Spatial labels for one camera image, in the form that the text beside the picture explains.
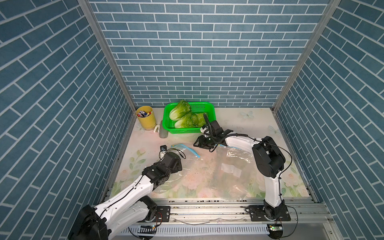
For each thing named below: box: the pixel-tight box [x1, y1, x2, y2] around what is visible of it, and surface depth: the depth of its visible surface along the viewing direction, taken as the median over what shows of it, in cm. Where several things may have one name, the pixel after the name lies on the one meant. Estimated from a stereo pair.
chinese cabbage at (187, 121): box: [174, 113, 197, 129], surface depth 98 cm
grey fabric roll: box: [159, 120, 169, 139], surface depth 104 cm
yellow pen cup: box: [135, 105, 157, 131], surface depth 104 cm
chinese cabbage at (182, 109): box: [169, 99, 191, 121], surface depth 110 cm
